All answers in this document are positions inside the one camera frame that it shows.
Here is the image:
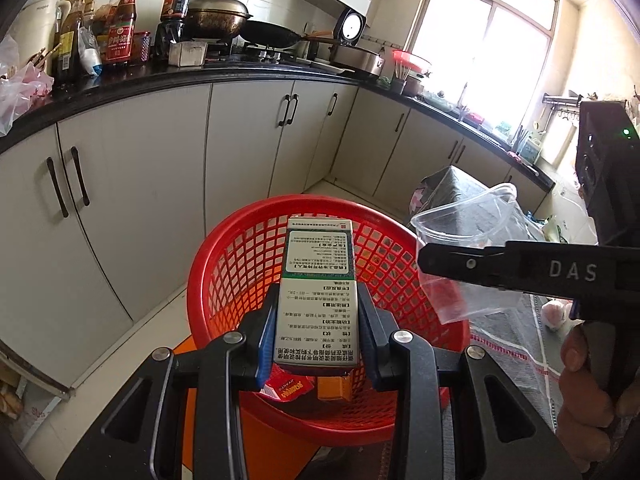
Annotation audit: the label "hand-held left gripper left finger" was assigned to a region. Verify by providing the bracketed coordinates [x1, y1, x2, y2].
[55, 284, 279, 480]

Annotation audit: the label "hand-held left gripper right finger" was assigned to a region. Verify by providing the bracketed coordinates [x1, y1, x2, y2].
[356, 282, 584, 480]

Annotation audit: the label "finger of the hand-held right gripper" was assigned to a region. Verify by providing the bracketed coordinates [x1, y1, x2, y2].
[417, 240, 601, 294]

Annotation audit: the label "red snack packet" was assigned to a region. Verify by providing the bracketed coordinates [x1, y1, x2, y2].
[264, 376, 314, 404]

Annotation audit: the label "orange carton box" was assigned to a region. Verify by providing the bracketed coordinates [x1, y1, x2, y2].
[317, 375, 354, 402]

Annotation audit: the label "green white medicine box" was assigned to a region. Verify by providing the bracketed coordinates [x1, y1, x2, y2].
[274, 214, 359, 376]

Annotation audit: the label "clear plastic cup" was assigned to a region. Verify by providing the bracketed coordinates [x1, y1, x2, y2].
[409, 183, 532, 325]

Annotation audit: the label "red plastic basket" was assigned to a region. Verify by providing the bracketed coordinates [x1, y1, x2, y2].
[187, 195, 471, 447]

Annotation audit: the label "person's right hand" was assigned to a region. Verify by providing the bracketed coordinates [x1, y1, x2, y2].
[557, 323, 640, 443]

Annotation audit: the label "red and white candy bag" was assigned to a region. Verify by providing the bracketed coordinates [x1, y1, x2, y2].
[541, 299, 574, 331]

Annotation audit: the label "kitchen window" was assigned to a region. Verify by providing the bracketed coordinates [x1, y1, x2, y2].
[404, 0, 559, 142]

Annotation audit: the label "beige kitchen base cabinets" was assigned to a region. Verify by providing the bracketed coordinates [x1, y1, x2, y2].
[0, 77, 557, 397]

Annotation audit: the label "red colander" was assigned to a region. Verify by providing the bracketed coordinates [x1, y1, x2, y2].
[392, 48, 434, 74]

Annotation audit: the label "silver rice cooker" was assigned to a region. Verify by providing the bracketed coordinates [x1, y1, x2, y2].
[329, 7, 387, 77]

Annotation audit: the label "gas stove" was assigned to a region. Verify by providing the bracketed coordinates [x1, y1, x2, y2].
[204, 42, 322, 67]

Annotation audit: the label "black kitchen countertop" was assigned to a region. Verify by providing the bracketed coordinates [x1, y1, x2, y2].
[0, 55, 557, 192]

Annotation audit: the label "black wok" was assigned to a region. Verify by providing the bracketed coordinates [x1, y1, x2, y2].
[239, 19, 342, 49]

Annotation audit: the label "red jar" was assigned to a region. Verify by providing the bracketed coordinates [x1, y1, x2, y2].
[132, 30, 152, 64]

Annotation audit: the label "lidded steel pot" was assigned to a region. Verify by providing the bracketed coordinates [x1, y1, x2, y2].
[182, 0, 254, 41]

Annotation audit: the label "blue white packet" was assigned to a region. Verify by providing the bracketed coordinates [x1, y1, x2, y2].
[77, 24, 104, 79]

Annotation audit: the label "dark soy sauce bottle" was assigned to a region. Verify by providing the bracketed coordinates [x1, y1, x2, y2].
[154, 0, 194, 59]

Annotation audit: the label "red label sauce bottle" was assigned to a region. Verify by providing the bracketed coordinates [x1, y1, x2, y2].
[102, 0, 139, 64]

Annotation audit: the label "white pink plastic bag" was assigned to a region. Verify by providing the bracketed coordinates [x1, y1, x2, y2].
[0, 34, 55, 136]

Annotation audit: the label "dark oil bottle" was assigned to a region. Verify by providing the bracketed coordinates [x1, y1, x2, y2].
[52, 0, 84, 86]

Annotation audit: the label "white electric kettle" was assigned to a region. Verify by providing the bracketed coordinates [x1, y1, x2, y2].
[10, 0, 72, 69]

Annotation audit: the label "metal wall rack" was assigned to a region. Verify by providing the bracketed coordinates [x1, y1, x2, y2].
[542, 92, 584, 121]

